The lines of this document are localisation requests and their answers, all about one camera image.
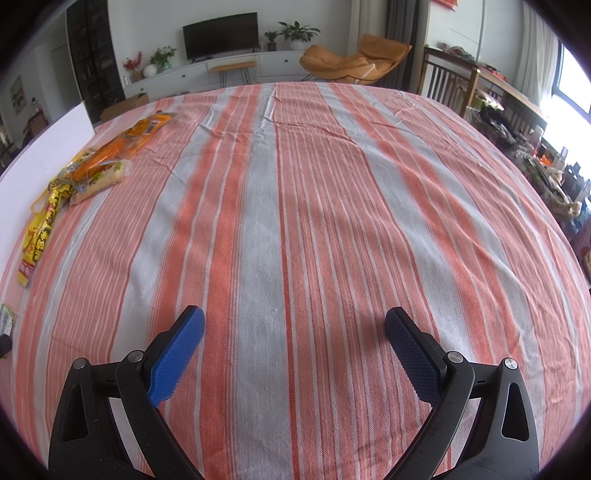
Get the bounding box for white cardboard box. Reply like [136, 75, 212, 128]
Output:
[0, 101, 98, 283]

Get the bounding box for black display shelf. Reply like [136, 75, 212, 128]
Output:
[64, 0, 127, 126]

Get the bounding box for black television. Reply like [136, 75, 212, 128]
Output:
[182, 12, 260, 64]

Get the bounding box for wooden desk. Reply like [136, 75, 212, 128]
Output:
[470, 59, 550, 136]

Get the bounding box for window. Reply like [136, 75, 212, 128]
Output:
[553, 43, 591, 117]

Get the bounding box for white television cabinet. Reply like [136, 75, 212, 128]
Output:
[122, 49, 308, 96]

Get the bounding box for grey curtain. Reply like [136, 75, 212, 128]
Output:
[385, 0, 433, 91]

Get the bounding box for orange lounge chair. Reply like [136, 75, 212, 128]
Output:
[298, 33, 413, 86]

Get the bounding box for green plant in white pot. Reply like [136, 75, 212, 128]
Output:
[278, 20, 321, 52]

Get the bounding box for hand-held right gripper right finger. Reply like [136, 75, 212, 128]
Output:
[385, 306, 541, 480]

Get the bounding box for wooden stool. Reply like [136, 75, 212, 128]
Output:
[207, 60, 257, 86]

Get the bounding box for cluttered side table with bottles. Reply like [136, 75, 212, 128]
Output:
[530, 128, 591, 205]

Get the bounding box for pale bread packet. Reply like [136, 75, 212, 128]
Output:
[69, 159, 134, 205]

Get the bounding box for striped orange bed sheet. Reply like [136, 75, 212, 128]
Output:
[0, 82, 591, 480]

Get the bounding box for wall picture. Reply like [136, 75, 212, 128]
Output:
[8, 76, 25, 116]

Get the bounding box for covered standing air conditioner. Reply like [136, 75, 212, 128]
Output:
[357, 0, 389, 40]

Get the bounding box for dark wooden chair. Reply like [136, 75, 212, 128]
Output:
[417, 45, 481, 119]

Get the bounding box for green plant in glass vase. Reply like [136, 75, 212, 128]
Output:
[148, 45, 178, 74]

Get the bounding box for plain orange snack packet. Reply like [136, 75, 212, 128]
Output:
[62, 135, 149, 186]

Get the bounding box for white curtain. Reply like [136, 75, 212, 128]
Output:
[514, 8, 562, 105]

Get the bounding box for wicker basket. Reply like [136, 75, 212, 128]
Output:
[521, 154, 583, 219]

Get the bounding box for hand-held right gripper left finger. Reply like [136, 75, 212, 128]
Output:
[48, 304, 206, 480]

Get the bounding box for red flowers in vase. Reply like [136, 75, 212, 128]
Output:
[122, 51, 144, 83]

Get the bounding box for yellow snack packet strip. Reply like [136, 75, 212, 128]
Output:
[17, 175, 77, 288]

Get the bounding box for brown cardboard box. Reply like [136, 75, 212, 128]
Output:
[99, 93, 151, 122]

